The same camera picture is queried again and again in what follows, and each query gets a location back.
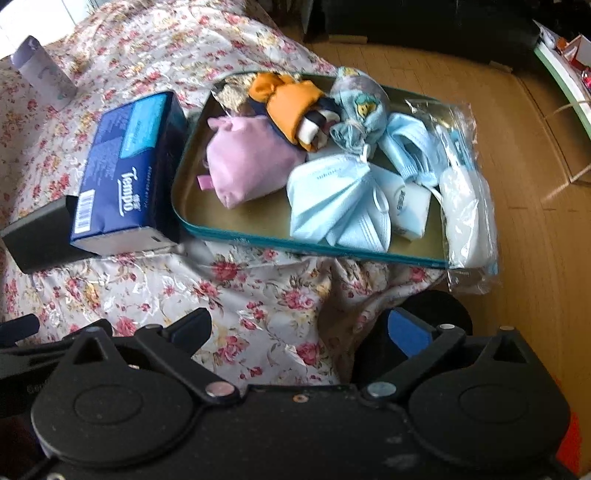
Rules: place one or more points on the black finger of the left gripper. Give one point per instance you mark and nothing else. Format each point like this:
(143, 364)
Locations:
(41, 240)

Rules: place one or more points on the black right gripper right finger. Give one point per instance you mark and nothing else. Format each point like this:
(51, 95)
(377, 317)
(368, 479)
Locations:
(401, 351)

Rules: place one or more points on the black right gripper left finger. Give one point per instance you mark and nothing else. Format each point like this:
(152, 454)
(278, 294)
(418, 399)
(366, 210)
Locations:
(169, 351)

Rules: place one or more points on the blue Tempo tissue box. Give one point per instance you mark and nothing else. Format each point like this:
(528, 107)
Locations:
(124, 201)

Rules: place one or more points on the clear bag of cotton pads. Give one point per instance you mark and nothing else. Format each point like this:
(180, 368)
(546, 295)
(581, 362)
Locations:
(467, 208)

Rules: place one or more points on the pink velvet pouch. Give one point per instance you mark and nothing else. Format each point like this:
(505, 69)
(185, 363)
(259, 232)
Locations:
(246, 159)

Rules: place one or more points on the cream lace crochet cloth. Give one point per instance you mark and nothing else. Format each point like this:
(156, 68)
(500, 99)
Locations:
(232, 93)

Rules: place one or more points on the orange and navy plush toy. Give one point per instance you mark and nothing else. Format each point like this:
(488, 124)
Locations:
(298, 110)

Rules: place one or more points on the small white tissue pack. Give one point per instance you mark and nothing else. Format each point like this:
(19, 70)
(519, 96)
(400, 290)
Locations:
(409, 206)

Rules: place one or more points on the light blue face mask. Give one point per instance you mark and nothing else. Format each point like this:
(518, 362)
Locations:
(413, 150)

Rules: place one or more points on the floral bed cover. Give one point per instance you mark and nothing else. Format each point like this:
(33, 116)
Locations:
(278, 318)

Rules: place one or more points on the green gold metal tin tray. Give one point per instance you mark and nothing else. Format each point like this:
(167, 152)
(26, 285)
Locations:
(265, 221)

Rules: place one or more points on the purple tumbler bottle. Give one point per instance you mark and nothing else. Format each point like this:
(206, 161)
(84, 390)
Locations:
(36, 66)

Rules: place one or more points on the green edged side table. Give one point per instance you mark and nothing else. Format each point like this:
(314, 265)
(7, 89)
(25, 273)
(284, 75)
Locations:
(568, 114)

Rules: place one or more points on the dark cabinet furniture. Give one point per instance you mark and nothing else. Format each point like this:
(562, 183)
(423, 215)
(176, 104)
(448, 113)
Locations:
(483, 31)

